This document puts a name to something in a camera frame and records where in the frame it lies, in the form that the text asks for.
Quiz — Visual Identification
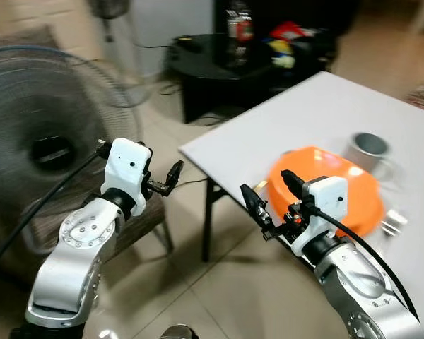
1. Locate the black round low table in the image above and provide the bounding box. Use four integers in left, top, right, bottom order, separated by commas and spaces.
165, 32, 340, 126

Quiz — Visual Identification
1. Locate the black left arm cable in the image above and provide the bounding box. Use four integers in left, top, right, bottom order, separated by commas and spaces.
0, 145, 107, 280

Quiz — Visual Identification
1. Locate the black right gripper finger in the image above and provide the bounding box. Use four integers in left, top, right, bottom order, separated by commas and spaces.
240, 184, 274, 241
279, 168, 310, 203

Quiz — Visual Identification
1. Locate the orange plastic bowl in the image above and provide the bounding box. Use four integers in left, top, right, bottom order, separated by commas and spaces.
266, 145, 384, 239

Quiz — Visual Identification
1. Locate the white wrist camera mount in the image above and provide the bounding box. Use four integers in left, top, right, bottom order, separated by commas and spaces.
288, 175, 349, 254
101, 138, 153, 214

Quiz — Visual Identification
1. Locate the large black floor fan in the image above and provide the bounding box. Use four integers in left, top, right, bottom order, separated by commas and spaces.
0, 44, 146, 283

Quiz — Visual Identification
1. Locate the red yellow toy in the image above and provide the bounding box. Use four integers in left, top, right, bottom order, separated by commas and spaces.
267, 20, 316, 69

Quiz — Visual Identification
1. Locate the dark bottle red label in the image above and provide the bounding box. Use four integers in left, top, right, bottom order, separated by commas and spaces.
224, 0, 254, 69

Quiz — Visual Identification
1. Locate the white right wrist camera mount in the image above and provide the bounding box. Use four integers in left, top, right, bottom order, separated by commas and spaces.
288, 175, 349, 254

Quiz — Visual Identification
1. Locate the black table leg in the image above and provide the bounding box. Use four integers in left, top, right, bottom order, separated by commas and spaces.
200, 177, 221, 263

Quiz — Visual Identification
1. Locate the grey pedestal fan stand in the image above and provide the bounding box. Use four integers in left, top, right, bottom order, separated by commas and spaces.
87, 0, 155, 109

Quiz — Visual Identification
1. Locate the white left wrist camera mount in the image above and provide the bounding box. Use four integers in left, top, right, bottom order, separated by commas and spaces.
101, 138, 153, 214

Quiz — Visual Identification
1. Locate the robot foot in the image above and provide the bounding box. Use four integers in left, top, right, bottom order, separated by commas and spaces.
158, 324, 193, 339

